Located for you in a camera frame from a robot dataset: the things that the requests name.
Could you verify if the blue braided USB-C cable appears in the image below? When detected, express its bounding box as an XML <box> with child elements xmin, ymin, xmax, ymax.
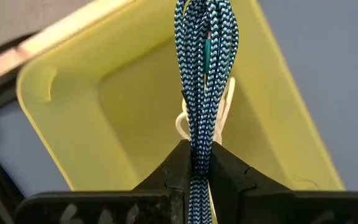
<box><xmin>174</xmin><ymin>0</ymin><xmax>241</xmax><ymax>224</ymax></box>

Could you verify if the yellow plastic bin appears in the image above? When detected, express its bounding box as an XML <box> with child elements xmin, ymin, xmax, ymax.
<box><xmin>16</xmin><ymin>0</ymin><xmax>346</xmax><ymax>192</ymax></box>

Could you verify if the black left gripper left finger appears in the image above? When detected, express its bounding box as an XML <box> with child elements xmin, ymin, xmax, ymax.
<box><xmin>16</xmin><ymin>139</ymin><xmax>193</xmax><ymax>224</ymax></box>

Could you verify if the white USB-C cable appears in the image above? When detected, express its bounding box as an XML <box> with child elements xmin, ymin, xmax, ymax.
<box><xmin>175</xmin><ymin>77</ymin><xmax>236</xmax><ymax>146</ymax></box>

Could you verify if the blue table mat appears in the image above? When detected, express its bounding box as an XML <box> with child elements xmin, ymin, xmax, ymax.
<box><xmin>0</xmin><ymin>0</ymin><xmax>358</xmax><ymax>198</ymax></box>

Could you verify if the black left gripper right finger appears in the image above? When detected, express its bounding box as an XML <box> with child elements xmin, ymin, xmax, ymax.
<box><xmin>209</xmin><ymin>141</ymin><xmax>358</xmax><ymax>224</ymax></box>

